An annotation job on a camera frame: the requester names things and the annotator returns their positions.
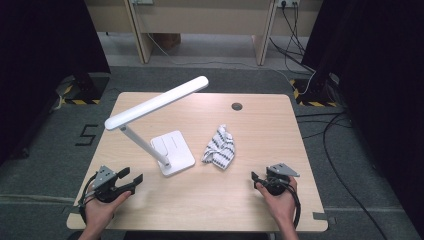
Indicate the person's left hand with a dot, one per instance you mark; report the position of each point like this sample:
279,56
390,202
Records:
100,213

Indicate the stand base with hazard tape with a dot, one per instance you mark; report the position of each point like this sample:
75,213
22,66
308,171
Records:
86,90
313,95

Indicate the grey tape piece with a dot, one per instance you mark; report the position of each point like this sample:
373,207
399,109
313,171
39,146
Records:
323,216
66,210

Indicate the striped white cloth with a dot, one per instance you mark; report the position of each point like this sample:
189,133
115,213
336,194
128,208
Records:
220,150

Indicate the white desk lamp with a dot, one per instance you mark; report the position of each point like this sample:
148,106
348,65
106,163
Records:
156,101

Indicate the black curtain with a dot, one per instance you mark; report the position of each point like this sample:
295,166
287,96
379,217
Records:
383,83
43,50

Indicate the wall socket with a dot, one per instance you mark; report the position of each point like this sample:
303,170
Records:
288,2

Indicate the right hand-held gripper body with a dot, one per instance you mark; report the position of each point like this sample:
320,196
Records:
276,183

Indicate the person's right hand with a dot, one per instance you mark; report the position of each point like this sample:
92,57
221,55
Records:
281,206

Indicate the beige wooden desk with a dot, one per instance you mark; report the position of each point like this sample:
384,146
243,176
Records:
200,16

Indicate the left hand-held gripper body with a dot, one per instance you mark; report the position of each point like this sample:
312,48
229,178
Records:
105,186

